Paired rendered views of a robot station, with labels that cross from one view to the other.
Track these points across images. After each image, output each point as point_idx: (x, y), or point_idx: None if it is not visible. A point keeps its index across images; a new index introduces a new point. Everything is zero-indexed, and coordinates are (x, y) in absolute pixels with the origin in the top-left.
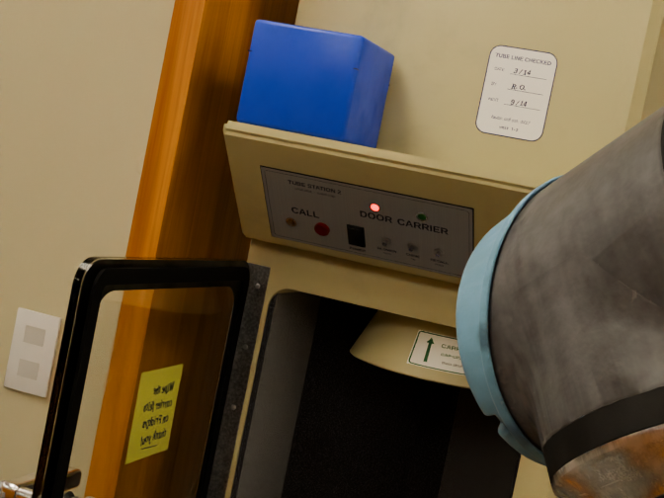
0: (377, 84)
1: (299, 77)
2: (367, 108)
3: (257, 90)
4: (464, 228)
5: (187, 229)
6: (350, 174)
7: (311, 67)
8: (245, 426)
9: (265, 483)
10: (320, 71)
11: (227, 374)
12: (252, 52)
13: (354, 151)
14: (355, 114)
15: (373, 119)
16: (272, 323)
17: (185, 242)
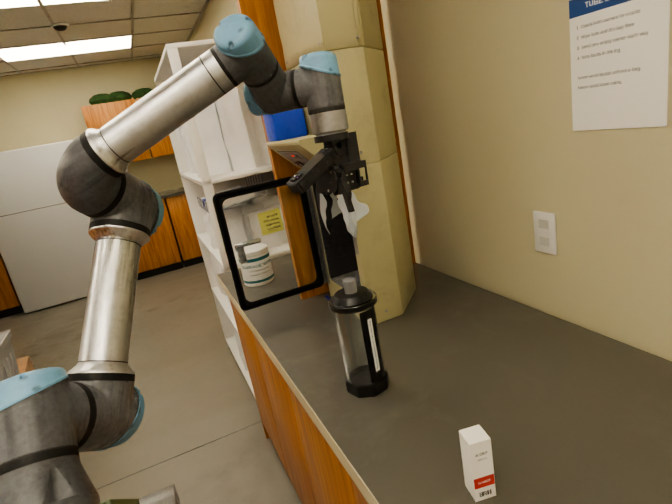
0: (293, 117)
1: (269, 126)
2: (289, 126)
3: (267, 132)
4: (302, 156)
5: (290, 169)
6: (282, 149)
7: (269, 122)
8: (318, 218)
9: (342, 232)
10: (270, 123)
11: (305, 206)
12: (264, 122)
13: (276, 143)
14: (281, 131)
15: (298, 127)
16: (314, 189)
17: (291, 172)
